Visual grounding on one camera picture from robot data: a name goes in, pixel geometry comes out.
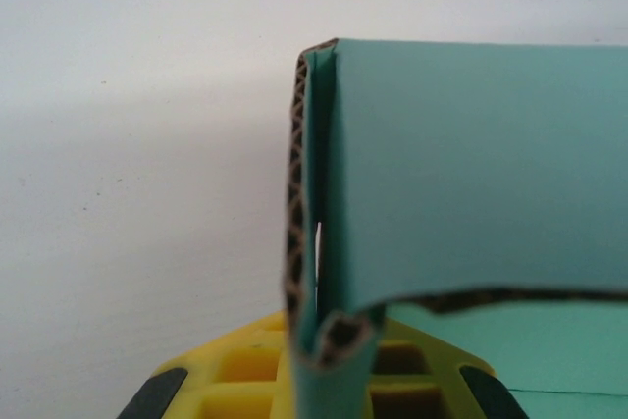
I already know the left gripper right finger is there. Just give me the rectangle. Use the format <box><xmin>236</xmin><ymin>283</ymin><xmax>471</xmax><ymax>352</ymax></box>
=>
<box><xmin>365</xmin><ymin>318</ymin><xmax>531</xmax><ymax>419</ymax></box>

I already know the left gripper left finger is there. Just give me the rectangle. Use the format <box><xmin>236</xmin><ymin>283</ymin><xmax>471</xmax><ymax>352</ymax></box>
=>
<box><xmin>115</xmin><ymin>309</ymin><xmax>300</xmax><ymax>419</ymax></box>

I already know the teal corrugated cardboard box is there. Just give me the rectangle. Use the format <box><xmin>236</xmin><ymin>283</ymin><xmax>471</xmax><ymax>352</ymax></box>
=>
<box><xmin>281</xmin><ymin>37</ymin><xmax>628</xmax><ymax>419</ymax></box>

